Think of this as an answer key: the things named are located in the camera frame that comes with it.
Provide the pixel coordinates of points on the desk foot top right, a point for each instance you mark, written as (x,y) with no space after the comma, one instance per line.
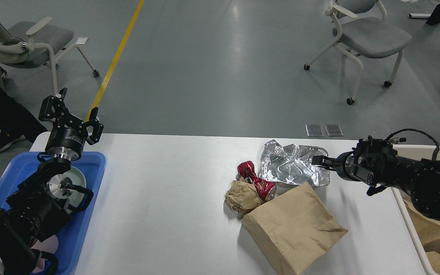
(432,18)

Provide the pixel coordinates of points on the metal floor socket plate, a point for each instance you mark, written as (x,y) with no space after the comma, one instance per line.
(314,130)

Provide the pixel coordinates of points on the red foil wrapper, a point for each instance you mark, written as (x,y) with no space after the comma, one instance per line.
(265,189)

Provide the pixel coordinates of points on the green plate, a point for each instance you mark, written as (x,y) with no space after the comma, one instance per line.
(78,179)

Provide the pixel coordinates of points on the grey chair right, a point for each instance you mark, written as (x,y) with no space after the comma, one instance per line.
(362,29)

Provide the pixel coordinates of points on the grey chair left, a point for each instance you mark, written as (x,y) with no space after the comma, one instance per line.
(29,45)

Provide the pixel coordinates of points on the brown paper bag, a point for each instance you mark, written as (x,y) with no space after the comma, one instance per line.
(428,230)
(293,230)

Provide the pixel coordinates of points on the beige plastic bin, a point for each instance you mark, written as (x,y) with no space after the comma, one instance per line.
(416,152)

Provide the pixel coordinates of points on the grey chair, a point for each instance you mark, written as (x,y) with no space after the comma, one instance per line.
(362,29)
(29,45)

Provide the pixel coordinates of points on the pink mug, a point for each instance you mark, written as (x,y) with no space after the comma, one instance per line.
(49,245)

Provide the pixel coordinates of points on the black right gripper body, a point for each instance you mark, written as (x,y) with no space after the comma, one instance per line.
(343,164)

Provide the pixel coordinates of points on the aluminium foil tray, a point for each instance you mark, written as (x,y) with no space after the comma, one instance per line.
(291,165)

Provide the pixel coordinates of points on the brown paper ball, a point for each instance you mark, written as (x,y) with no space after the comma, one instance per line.
(242,196)

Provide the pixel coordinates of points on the person in black trousers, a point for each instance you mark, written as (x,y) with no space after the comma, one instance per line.
(16,122)

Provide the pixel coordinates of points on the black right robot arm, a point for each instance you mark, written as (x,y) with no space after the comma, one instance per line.
(376,163)

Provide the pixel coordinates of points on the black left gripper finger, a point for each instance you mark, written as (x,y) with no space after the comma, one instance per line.
(92,128)
(54,110)

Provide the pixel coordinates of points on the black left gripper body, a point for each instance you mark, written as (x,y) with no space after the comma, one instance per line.
(66,142)

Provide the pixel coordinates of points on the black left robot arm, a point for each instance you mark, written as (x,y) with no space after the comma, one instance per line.
(43,202)

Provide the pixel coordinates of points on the blue plastic tray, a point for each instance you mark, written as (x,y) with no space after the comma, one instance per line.
(71,237)

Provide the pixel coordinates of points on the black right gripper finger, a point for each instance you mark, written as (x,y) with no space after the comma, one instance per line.
(322,161)
(372,190)

